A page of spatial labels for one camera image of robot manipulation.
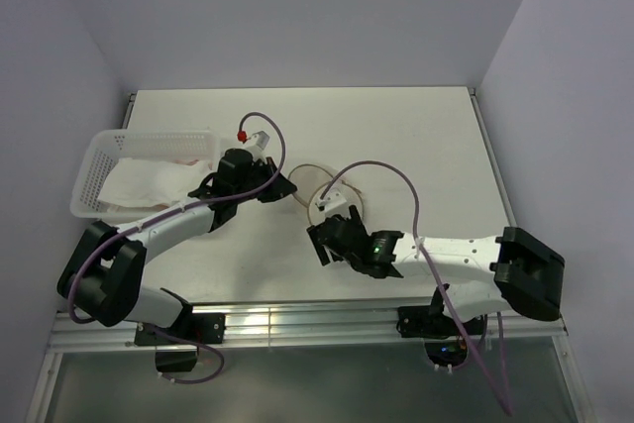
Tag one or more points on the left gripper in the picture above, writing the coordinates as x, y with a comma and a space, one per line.
280, 189

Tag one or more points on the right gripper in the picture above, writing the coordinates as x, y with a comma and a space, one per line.
320, 247

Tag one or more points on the pink bra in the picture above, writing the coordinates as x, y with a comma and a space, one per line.
190, 161

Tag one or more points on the white bra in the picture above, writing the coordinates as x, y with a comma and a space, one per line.
148, 180

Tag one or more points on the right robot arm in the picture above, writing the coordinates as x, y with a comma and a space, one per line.
473, 277

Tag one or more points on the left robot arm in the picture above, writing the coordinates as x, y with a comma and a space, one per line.
102, 281

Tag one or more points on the white plastic basket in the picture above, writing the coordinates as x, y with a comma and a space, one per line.
108, 147

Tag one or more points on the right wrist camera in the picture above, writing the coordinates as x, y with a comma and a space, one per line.
337, 200

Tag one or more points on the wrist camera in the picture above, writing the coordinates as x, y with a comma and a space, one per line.
257, 141
337, 200

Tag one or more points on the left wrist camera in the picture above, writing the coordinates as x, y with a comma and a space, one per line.
257, 141

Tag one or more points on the aluminium frame rail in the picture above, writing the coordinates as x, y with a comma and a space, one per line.
324, 323

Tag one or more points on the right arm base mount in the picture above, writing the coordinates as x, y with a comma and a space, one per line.
444, 345

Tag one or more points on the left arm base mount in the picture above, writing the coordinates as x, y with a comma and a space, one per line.
182, 346

